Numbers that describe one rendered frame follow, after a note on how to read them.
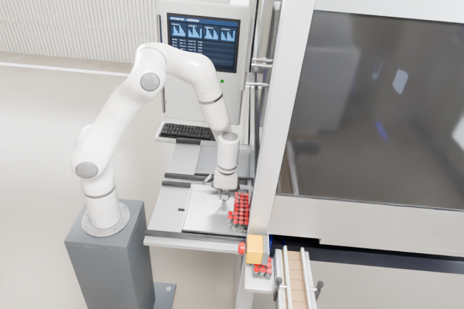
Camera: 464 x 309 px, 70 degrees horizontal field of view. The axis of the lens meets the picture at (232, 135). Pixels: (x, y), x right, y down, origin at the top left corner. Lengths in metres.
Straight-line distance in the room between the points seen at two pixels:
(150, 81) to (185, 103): 1.13
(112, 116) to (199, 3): 0.94
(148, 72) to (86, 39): 4.19
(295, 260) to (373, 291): 0.43
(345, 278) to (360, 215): 0.37
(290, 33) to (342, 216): 0.66
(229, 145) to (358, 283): 0.78
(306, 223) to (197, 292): 1.21
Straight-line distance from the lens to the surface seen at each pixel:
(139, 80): 0.99
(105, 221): 1.44
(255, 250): 1.18
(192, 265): 2.36
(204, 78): 1.06
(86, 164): 1.18
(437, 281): 1.63
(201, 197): 1.52
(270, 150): 0.98
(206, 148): 1.79
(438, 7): 0.89
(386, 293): 1.65
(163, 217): 1.46
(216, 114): 1.14
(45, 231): 2.75
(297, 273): 1.28
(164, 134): 2.01
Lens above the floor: 1.98
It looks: 35 degrees down
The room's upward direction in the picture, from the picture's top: 5 degrees clockwise
